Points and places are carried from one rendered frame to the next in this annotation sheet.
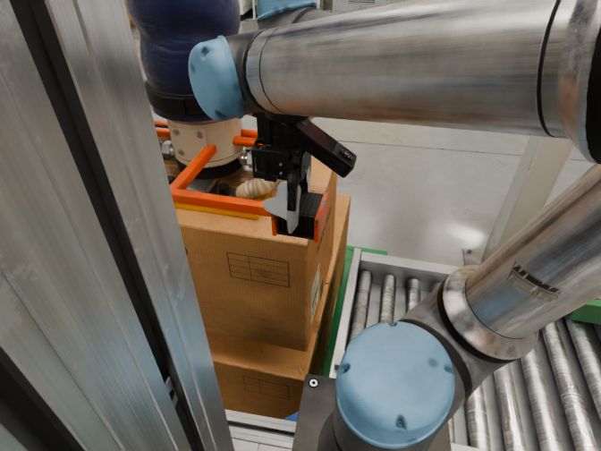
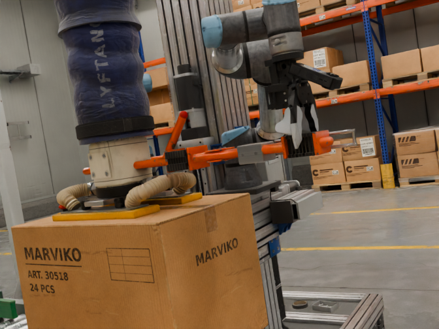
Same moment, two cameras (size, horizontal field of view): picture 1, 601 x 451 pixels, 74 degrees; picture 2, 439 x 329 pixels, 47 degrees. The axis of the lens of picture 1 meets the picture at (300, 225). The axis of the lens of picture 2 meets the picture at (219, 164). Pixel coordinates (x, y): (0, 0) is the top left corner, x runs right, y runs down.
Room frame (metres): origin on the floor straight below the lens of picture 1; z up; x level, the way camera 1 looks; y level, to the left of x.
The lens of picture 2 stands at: (2.15, 1.04, 1.25)
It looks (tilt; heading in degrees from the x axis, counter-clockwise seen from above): 3 degrees down; 202
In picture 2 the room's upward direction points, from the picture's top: 9 degrees counter-clockwise
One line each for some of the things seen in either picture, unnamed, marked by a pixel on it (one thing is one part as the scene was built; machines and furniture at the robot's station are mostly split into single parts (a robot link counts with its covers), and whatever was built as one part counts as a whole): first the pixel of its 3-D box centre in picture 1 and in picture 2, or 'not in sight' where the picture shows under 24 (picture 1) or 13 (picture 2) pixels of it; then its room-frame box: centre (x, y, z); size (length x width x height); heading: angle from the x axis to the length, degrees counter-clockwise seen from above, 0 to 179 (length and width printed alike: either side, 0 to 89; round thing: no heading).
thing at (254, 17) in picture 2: not in sight; (269, 22); (0.94, 0.74, 1.50); 0.11 x 0.11 x 0.08; 20
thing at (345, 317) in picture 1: (343, 325); not in sight; (0.80, -0.14, 0.58); 0.70 x 0.03 x 0.06; 167
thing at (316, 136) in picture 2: not in sight; (306, 144); (1.04, 0.81, 1.20); 0.08 x 0.07 x 0.05; 76
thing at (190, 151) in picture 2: not in sight; (187, 158); (0.95, 0.47, 1.20); 0.10 x 0.08 x 0.06; 166
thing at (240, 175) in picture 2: not in sight; (242, 173); (0.31, 0.39, 1.09); 0.15 x 0.15 x 0.10
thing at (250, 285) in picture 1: (224, 235); (139, 275); (0.90, 0.23, 0.87); 0.60 x 0.40 x 0.40; 76
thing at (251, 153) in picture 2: not in sight; (256, 153); (1.01, 0.68, 1.19); 0.07 x 0.07 x 0.04; 76
